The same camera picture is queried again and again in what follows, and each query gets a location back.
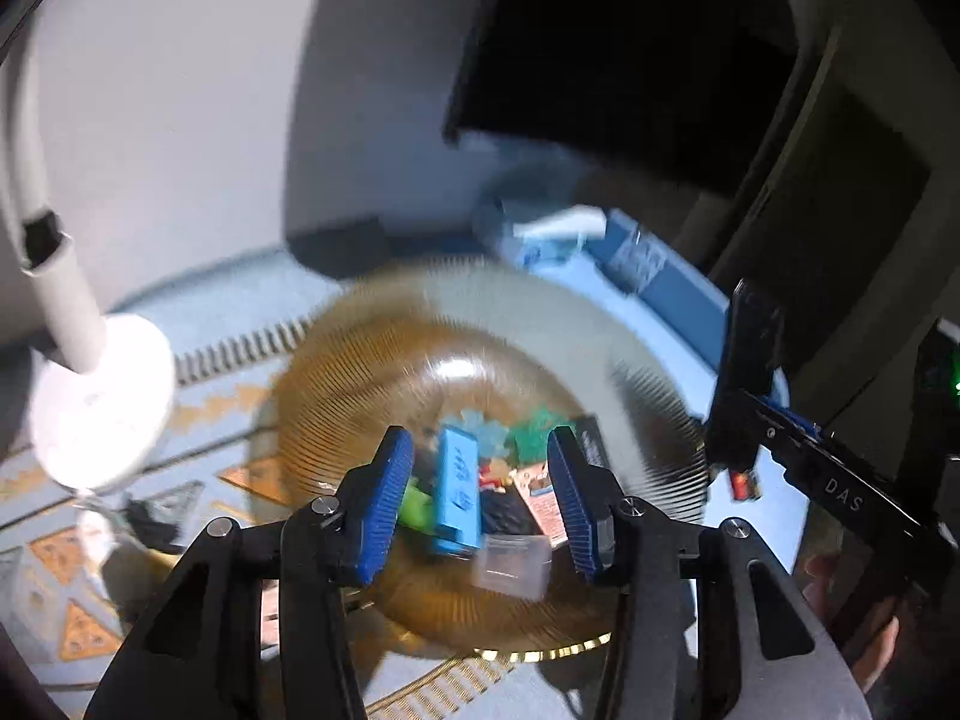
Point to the amber ribbed glass bowl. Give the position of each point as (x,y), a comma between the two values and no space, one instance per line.
(360,360)

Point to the red toy figure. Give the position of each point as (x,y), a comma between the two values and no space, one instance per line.
(493,476)

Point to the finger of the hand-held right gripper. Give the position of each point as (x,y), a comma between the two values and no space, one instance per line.
(750,360)

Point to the clear plastic case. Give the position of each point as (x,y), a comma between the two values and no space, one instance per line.
(514,566)

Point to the person's right hand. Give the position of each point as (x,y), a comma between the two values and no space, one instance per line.
(877,660)

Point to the white plastic item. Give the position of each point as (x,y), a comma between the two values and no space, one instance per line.
(562,225)

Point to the black toy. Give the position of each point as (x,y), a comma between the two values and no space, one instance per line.
(510,517)

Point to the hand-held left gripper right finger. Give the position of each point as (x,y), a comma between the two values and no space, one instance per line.
(577,510)

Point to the black monitor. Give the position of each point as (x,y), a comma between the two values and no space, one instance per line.
(637,52)

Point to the patterned woven table mat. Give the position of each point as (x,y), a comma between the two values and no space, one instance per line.
(45,577)

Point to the white desk lamp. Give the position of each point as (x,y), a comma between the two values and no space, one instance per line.
(97,405)

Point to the blue box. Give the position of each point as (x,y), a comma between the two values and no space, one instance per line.
(652,277)

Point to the green toy figure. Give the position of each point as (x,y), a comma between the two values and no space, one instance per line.
(416,510)

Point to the blue toy block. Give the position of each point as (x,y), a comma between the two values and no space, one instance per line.
(457,487)

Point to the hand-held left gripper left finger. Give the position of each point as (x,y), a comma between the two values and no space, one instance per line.
(382,510)

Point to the light blue snowflake toy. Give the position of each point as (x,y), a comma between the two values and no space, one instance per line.
(491,439)

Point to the teal toy figure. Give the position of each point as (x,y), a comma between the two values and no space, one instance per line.
(536,439)

